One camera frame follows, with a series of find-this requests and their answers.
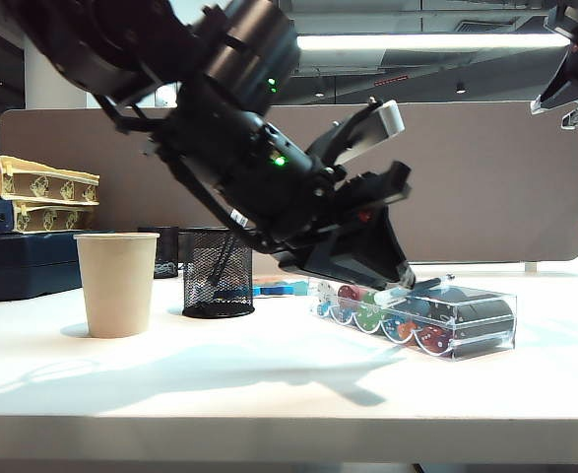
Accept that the orange poker chip stack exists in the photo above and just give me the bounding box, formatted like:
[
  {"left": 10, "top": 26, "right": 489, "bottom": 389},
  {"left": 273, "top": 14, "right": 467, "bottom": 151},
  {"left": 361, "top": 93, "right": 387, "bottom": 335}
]
[{"left": 397, "top": 320, "right": 420, "bottom": 345}]

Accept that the teal letter puzzle board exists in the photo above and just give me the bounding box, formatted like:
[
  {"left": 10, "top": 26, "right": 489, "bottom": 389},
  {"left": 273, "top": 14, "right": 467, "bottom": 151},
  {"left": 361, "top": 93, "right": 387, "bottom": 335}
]
[{"left": 251, "top": 276, "right": 310, "bottom": 298}]

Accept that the clear plastic poker chip box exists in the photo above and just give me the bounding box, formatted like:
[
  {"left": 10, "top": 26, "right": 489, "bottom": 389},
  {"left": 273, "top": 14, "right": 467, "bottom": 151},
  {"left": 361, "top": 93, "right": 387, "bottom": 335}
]
[{"left": 307, "top": 272, "right": 519, "bottom": 364}]

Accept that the black clear ballpoint pen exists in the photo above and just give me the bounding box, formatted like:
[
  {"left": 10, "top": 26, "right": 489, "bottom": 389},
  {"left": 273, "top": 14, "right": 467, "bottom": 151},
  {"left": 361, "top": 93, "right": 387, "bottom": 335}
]
[{"left": 374, "top": 274, "right": 455, "bottom": 306}]

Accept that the white poker chip stack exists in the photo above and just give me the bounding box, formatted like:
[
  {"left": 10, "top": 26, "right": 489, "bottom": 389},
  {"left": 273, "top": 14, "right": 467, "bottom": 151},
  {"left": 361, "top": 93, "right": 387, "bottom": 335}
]
[{"left": 316, "top": 281, "right": 340, "bottom": 310}]

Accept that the long white ceiling light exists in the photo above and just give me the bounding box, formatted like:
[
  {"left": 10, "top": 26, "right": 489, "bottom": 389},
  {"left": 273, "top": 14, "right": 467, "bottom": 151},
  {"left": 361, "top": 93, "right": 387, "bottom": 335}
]
[{"left": 295, "top": 33, "right": 573, "bottom": 51}]

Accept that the blue poker chip stack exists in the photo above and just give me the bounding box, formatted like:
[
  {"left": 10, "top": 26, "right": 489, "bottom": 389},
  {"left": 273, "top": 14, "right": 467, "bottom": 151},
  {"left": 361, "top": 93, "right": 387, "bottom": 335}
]
[{"left": 391, "top": 295, "right": 432, "bottom": 321}]

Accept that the red LED ceiling sign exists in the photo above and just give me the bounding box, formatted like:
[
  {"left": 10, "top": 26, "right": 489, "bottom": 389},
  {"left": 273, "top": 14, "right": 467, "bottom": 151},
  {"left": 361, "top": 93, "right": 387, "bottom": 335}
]
[{"left": 372, "top": 74, "right": 411, "bottom": 89}]

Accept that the brown felt desk divider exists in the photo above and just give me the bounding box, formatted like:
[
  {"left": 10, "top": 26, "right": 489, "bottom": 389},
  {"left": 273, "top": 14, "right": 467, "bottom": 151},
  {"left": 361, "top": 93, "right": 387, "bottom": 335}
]
[{"left": 0, "top": 101, "right": 578, "bottom": 265}]

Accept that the beige paper cup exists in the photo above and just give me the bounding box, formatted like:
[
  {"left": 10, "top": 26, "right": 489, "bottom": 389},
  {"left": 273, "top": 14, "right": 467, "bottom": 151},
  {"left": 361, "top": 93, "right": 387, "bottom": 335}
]
[{"left": 73, "top": 232, "right": 161, "bottom": 340}]

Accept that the beige desk cable box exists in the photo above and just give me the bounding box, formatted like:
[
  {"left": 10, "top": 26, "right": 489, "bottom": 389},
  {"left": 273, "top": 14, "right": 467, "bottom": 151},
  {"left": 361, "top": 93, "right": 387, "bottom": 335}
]
[{"left": 252, "top": 249, "right": 294, "bottom": 280}]

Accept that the black shiny bag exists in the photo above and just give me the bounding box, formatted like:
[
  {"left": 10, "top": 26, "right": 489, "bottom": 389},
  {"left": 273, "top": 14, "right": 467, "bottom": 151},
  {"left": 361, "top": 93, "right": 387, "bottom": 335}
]
[{"left": 137, "top": 225, "right": 179, "bottom": 280}]

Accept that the black mesh pen holder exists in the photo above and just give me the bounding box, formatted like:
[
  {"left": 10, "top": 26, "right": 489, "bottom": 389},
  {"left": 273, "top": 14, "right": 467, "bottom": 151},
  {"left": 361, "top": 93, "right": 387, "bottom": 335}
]
[{"left": 177, "top": 227, "right": 256, "bottom": 319}]

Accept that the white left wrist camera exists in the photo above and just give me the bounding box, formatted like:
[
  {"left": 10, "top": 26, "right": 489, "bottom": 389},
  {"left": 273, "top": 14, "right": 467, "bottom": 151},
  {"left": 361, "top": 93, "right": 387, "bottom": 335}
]
[{"left": 312, "top": 100, "right": 407, "bottom": 167}]

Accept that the green poker chip stack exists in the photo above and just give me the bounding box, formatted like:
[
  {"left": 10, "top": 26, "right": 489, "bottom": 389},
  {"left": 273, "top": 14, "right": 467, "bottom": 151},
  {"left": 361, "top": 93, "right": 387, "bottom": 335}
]
[{"left": 356, "top": 291, "right": 393, "bottom": 332}]

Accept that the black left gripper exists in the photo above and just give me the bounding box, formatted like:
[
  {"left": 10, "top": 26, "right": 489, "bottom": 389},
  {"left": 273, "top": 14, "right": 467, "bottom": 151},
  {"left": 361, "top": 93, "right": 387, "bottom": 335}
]
[{"left": 143, "top": 91, "right": 418, "bottom": 293}]

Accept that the black poker chip stack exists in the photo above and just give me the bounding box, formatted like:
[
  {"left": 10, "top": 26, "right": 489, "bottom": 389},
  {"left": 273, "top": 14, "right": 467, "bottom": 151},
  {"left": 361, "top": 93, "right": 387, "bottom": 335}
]
[{"left": 428, "top": 294, "right": 515, "bottom": 357}]

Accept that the yellow orange puzzle box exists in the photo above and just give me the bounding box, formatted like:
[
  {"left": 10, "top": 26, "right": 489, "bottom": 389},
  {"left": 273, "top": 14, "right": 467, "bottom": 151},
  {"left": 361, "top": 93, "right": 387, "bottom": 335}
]
[{"left": 0, "top": 155, "right": 100, "bottom": 204}]

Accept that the silver wall sign plate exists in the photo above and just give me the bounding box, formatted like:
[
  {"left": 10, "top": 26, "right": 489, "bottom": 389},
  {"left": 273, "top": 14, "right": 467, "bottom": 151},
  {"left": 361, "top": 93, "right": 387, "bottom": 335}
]
[{"left": 154, "top": 83, "right": 179, "bottom": 109}]

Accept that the dark blue tool case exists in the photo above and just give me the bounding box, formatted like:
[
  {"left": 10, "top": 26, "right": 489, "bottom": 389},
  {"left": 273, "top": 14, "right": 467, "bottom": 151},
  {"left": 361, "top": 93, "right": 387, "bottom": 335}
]
[{"left": 0, "top": 230, "right": 86, "bottom": 303}]

